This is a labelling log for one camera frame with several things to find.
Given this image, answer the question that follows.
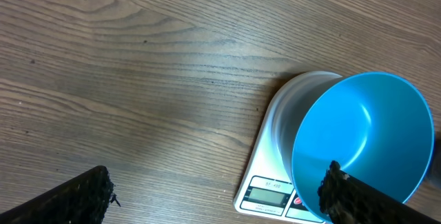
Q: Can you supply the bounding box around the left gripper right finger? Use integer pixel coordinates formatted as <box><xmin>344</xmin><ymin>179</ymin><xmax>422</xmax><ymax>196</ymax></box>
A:
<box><xmin>318</xmin><ymin>161</ymin><xmax>440</xmax><ymax>224</ymax></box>

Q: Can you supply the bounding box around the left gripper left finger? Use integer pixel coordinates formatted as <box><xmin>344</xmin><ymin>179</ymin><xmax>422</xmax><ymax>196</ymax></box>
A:
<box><xmin>1</xmin><ymin>165</ymin><xmax>116</xmax><ymax>224</ymax></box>

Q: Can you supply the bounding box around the teal bowl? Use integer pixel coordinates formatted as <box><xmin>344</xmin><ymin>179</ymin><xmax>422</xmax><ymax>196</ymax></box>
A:
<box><xmin>291</xmin><ymin>72</ymin><xmax>435</xmax><ymax>221</ymax></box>

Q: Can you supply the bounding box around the white digital kitchen scale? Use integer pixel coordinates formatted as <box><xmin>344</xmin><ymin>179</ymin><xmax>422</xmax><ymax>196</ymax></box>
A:
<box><xmin>234</xmin><ymin>71</ymin><xmax>342</xmax><ymax>223</ymax></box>

